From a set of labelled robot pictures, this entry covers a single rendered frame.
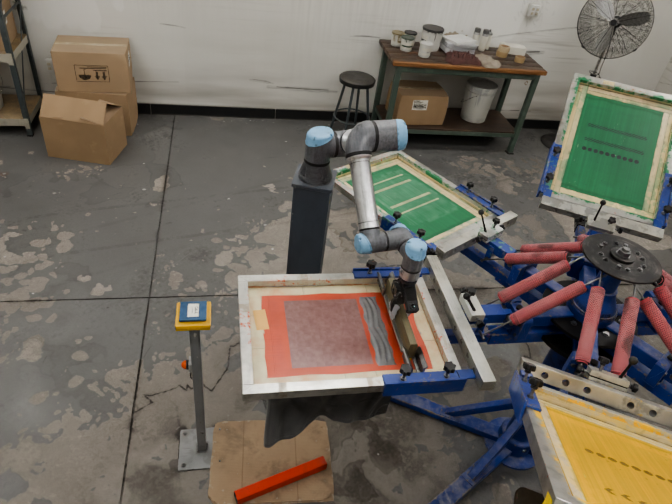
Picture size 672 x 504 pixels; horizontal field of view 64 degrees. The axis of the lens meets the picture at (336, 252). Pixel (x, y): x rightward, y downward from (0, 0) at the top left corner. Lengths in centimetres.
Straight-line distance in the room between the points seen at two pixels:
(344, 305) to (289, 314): 23
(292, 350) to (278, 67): 392
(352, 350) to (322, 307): 24
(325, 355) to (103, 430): 141
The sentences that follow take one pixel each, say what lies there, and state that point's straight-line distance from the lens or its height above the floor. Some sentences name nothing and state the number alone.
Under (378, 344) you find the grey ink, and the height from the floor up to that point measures 96.
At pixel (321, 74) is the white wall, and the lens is 563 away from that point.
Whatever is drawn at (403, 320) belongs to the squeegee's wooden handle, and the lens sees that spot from 205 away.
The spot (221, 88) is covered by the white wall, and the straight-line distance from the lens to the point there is 562.
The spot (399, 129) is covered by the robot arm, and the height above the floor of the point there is 163.
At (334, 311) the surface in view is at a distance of 217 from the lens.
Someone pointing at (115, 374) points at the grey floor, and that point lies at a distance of 324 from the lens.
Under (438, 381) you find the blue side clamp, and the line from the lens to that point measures 197.
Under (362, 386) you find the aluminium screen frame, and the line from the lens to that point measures 191.
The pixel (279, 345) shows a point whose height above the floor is 96.
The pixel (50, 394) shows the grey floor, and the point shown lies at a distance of 324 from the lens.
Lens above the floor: 249
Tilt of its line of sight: 39 degrees down
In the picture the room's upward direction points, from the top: 9 degrees clockwise
